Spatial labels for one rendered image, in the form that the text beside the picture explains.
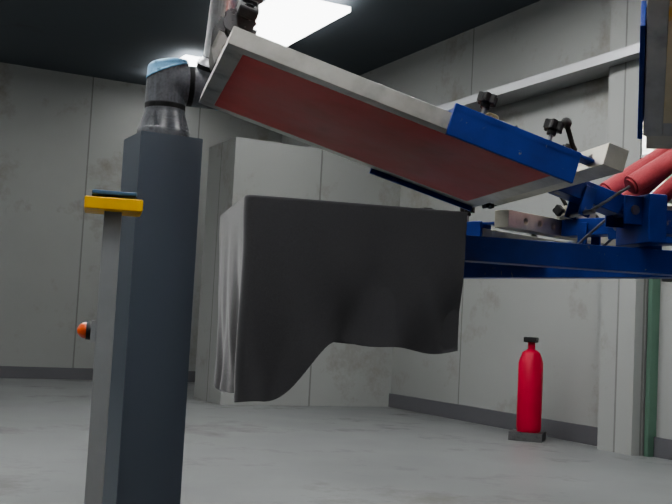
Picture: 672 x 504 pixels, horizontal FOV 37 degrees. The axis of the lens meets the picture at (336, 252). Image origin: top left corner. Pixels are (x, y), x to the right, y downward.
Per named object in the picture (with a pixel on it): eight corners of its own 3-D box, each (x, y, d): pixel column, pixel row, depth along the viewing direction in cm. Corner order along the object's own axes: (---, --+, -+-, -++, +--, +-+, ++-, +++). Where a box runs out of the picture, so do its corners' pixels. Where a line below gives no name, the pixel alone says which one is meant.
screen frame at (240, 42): (227, 42, 200) (233, 25, 200) (198, 102, 257) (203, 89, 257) (573, 179, 216) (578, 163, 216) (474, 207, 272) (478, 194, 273)
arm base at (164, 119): (130, 139, 293) (132, 105, 293) (179, 145, 299) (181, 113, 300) (144, 131, 279) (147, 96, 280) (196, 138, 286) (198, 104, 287)
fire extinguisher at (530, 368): (559, 442, 664) (563, 338, 669) (522, 442, 650) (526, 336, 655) (531, 437, 691) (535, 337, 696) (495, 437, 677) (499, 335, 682)
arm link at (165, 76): (141, 107, 294) (144, 61, 295) (187, 112, 298) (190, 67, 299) (146, 98, 283) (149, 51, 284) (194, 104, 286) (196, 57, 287)
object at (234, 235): (233, 405, 202) (245, 193, 206) (208, 388, 246) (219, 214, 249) (248, 405, 203) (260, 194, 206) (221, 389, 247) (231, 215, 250)
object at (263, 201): (244, 402, 203) (256, 194, 206) (241, 400, 207) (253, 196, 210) (458, 409, 214) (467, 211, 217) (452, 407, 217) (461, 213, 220)
